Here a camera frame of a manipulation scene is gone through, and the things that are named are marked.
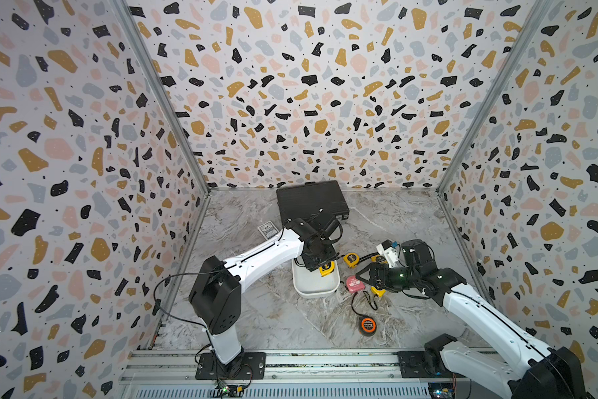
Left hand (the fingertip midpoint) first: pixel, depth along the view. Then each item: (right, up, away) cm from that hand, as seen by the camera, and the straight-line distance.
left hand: (335, 260), depth 82 cm
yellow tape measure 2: (+15, -12, +5) cm, 20 cm away
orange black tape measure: (+10, -20, -4) cm, 22 cm away
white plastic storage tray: (-8, -8, +1) cm, 12 cm away
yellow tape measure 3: (-3, -2, -1) cm, 4 cm away
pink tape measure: (+7, -10, +7) cm, 14 cm away
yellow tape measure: (+7, -2, +13) cm, 15 cm away
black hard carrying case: (-10, +22, +31) cm, 39 cm away
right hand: (+9, -5, -5) cm, 11 cm away
